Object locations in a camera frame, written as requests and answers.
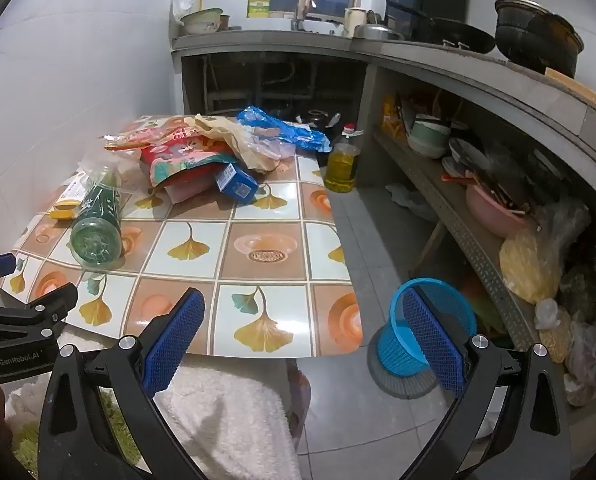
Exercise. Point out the bag of yellow grains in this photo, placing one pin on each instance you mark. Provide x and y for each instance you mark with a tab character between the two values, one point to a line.
528	270

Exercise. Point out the white knotted plastic bag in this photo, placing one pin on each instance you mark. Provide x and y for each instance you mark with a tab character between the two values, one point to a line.
588	360

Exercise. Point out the pink plastic basin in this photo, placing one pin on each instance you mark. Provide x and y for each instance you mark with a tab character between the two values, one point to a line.
493	215

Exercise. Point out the clear crumpled plastic bag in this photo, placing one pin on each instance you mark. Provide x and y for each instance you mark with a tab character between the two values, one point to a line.
563	225

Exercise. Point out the yellow detergent bottle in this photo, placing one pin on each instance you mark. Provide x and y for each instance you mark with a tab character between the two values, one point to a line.
259	5

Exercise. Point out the beige plastic bag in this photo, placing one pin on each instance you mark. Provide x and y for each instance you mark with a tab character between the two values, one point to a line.
248	145

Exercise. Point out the dark ceramic jar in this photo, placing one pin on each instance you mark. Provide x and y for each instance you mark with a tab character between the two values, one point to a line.
314	117

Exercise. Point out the steel basin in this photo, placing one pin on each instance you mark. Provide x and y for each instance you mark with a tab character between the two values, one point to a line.
378	32

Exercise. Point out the crumpled white cloth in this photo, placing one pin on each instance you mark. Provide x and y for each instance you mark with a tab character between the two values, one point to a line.
408	200

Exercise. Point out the white orange packet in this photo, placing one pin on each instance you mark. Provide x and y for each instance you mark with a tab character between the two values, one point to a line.
73	185

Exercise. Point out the wooden support leg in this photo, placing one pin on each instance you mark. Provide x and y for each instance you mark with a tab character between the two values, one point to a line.
430	245

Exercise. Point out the white fleece garment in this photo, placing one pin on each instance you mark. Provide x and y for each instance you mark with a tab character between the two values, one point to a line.
238	425

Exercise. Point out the small blue box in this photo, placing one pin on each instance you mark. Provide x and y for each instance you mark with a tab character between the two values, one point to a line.
238	185

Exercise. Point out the floral enamel basin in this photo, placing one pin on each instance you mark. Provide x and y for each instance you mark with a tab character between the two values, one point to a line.
200	22

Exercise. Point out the stack of green bowls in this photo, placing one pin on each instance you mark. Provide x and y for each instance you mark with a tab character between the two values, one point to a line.
428	137

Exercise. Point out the black wok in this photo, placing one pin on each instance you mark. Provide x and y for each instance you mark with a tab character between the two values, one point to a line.
458	37

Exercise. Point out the green plastic bottle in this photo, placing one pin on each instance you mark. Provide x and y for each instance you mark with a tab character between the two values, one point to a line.
98	220

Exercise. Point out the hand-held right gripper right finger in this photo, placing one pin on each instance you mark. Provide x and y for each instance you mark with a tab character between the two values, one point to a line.
433	340

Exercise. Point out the blue plastic bag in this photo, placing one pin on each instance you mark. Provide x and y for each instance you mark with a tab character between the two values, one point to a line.
288	132

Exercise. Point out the concrete shelf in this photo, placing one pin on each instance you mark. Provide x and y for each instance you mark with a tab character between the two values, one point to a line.
458	220

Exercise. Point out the small bag of beans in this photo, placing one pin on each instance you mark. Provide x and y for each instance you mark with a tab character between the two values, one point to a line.
553	335

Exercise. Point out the concrete kitchen counter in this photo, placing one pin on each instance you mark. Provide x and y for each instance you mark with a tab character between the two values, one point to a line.
428	57

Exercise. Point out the yellow snack packet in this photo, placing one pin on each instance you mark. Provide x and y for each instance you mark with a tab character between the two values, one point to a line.
390	120

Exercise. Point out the clear red printed snack bag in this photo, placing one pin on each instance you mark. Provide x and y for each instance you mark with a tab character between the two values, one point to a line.
148	139

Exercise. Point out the wooden cutting board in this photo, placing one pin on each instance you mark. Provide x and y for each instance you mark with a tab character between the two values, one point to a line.
583	92

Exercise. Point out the metal faucet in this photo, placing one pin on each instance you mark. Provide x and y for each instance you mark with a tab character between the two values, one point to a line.
305	10

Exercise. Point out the cooking oil bottle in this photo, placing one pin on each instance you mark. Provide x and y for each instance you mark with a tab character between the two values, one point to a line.
342	165

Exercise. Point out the stack of white plates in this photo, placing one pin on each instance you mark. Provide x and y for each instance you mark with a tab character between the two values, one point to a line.
460	157

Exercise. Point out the blue plastic basket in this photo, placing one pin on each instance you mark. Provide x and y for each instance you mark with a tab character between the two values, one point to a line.
395	355

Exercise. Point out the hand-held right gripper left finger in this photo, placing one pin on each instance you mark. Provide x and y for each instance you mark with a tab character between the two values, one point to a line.
175	340

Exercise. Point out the cream enamel mug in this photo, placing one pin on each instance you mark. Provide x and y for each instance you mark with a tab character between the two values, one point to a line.
354	22

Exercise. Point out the clear plastic wrapper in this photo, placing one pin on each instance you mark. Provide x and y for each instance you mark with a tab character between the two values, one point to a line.
128	170

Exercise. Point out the red cartoon snack bag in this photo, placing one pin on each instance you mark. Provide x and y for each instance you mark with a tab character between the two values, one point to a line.
178	162

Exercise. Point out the black cooking pot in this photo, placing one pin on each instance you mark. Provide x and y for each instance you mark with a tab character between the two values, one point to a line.
533	40

